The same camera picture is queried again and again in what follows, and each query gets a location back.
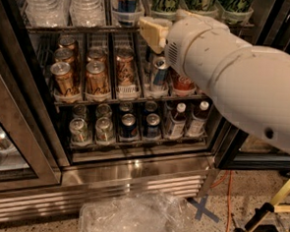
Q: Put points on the dark blue can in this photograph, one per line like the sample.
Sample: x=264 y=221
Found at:
x=150 y=107
x=126 y=108
x=152 y=129
x=128 y=126

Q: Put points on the front left red cola can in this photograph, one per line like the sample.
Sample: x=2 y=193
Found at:
x=181 y=82

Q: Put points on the blue tape cross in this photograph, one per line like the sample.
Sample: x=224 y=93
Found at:
x=202 y=209

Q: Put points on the clear plastic bin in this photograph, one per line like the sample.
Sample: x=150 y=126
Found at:
x=146 y=212

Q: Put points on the stainless steel display fridge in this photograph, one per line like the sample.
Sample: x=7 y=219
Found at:
x=183 y=167

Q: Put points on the yellow black stand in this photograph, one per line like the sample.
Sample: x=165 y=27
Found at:
x=274 y=206

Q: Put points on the front right dark blue can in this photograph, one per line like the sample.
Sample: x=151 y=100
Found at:
x=152 y=129

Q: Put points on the right green can top shelf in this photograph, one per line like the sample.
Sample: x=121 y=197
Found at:
x=239 y=6

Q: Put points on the left green can top shelf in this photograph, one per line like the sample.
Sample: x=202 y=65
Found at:
x=165 y=6

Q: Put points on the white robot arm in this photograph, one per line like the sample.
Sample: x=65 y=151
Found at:
x=249 y=85

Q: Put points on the blue red can top shelf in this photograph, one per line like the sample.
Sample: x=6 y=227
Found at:
x=124 y=11

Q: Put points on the front blue silver can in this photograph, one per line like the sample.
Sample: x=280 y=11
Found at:
x=158 y=74

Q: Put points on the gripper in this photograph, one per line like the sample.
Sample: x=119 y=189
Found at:
x=177 y=41

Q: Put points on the right glass fridge door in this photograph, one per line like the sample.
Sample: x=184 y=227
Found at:
x=269 y=25

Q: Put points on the white cap bottle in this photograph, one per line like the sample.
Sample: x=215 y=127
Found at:
x=176 y=121
x=197 y=119

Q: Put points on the right clear water bottle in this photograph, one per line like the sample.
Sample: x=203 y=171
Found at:
x=87 y=13

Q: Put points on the back right dark blue can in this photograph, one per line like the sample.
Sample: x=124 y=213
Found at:
x=150 y=107

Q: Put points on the back left clear silver can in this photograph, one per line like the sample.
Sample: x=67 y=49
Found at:
x=80 y=111

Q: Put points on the left clear water bottle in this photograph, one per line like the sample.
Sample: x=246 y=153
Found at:
x=48 y=13

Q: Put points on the front left clear silver can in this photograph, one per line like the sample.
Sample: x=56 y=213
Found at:
x=79 y=132

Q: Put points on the left glass fridge door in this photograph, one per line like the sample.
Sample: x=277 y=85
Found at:
x=31 y=164

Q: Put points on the clear silver can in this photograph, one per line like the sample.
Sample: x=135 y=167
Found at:
x=79 y=132
x=103 y=110
x=104 y=130
x=80 y=111

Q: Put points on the back left dark blue can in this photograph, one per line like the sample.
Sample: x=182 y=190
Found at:
x=126 y=108

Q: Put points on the middle left gold can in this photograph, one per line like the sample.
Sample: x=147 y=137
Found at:
x=65 y=55

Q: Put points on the green can shelf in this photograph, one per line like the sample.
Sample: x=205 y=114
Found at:
x=165 y=6
x=239 y=6
x=199 y=5

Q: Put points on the clear water bottle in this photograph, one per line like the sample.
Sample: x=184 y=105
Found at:
x=48 y=13
x=87 y=13

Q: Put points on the right white cap bottle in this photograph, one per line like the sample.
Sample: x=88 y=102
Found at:
x=197 y=119

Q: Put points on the glass fridge door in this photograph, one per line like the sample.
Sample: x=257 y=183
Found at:
x=269 y=25
x=31 y=164

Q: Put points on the left white cap bottle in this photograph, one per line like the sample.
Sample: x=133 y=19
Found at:
x=176 y=121

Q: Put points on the front left dark blue can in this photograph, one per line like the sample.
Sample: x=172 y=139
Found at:
x=128 y=126

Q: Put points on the back left gold can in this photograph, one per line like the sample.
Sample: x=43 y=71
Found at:
x=68 y=41

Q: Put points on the front left gold can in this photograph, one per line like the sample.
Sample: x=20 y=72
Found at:
x=64 y=78

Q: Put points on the middle green can top shelf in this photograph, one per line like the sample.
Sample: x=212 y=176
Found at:
x=199 y=5

